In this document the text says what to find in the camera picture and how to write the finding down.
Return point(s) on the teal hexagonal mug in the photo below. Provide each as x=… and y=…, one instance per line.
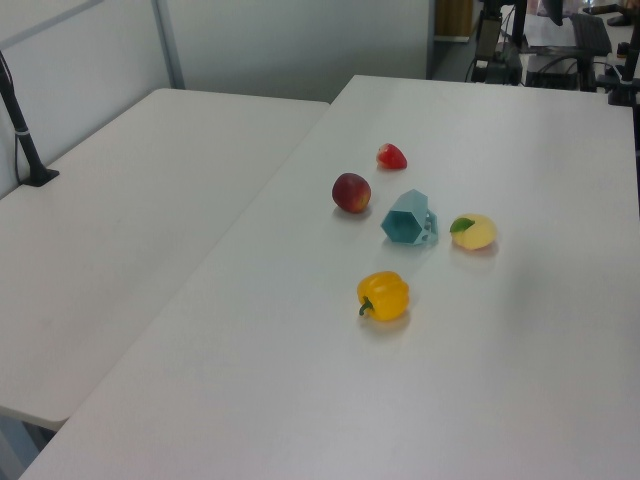
x=406, y=225

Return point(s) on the black upright stand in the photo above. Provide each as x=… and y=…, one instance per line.
x=518, y=25

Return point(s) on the dark red toy apple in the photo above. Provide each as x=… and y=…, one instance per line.
x=351, y=193

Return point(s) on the yellow toy bell pepper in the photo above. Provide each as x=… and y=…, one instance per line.
x=385, y=296

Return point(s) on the red toy strawberry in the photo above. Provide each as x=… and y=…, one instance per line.
x=391, y=157

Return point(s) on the yellow toy peach with leaf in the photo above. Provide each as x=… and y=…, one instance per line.
x=477, y=233

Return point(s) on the white side table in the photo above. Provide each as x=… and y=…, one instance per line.
x=125, y=215

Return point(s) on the wooden cabinet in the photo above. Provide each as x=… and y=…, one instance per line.
x=452, y=17

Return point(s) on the black computer box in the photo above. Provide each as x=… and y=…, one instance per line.
x=557, y=72

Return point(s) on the grey partition frame post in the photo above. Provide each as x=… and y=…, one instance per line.
x=169, y=45

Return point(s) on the black camera pole with base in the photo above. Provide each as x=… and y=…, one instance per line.
x=24, y=135

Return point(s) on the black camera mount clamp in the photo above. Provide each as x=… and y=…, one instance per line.
x=622, y=85

